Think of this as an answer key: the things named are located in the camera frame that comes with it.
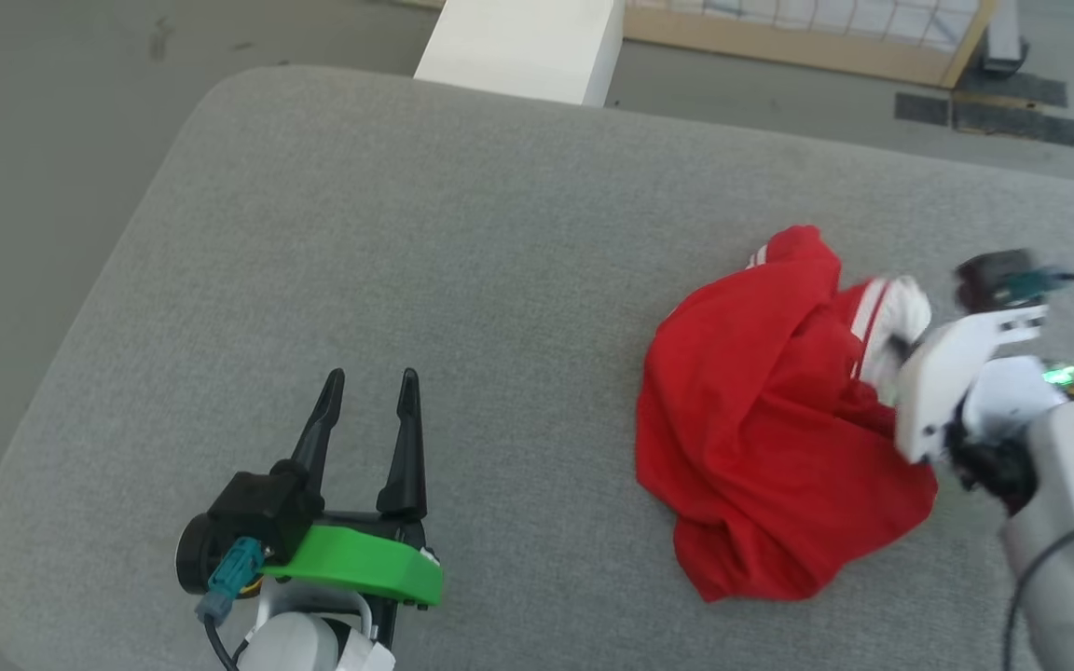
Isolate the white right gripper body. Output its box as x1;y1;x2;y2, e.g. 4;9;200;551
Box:
895;306;1051;465

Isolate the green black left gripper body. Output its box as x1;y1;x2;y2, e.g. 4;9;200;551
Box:
259;508;446;612

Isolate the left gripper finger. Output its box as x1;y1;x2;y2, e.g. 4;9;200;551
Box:
376;367;428;521
291;368;347;499

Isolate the red garment with white trim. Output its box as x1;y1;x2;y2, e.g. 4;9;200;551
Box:
635;225;941;605

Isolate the long black floor mat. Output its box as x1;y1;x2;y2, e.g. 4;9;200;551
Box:
951;101;1074;147

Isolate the small black floor mat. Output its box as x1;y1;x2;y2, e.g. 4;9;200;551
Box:
894;91;952;128

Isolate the black floor mat under screen foot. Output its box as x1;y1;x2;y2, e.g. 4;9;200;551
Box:
955;71;1069;107

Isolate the grey caster leg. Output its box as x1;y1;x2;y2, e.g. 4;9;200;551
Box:
978;0;1029;75

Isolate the wooden framed lemon print screen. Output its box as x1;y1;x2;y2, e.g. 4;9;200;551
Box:
624;0;1001;90

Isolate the white box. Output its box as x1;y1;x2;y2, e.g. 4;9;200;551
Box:
413;0;627;109

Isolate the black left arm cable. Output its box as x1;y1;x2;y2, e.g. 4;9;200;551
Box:
202;615;241;671

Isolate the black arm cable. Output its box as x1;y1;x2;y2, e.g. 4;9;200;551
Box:
1003;515;1074;671
202;615;241;671

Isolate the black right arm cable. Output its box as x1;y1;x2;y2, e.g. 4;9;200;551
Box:
1003;515;1074;671

